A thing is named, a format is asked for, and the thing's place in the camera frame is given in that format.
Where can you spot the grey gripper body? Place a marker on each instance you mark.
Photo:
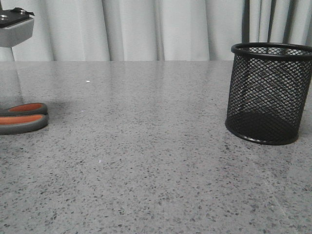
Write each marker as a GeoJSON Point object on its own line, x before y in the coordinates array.
{"type": "Point", "coordinates": [16, 26]}

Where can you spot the grey orange handled scissors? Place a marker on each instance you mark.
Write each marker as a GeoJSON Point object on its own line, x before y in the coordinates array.
{"type": "Point", "coordinates": [23, 118]}

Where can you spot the black mesh bucket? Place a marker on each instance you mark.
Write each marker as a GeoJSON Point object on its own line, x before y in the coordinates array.
{"type": "Point", "coordinates": [268, 91]}

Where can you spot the white curtain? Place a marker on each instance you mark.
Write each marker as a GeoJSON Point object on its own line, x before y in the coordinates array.
{"type": "Point", "coordinates": [144, 30]}

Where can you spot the dark vertical pole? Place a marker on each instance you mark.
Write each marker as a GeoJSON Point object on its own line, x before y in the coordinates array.
{"type": "Point", "coordinates": [246, 22]}

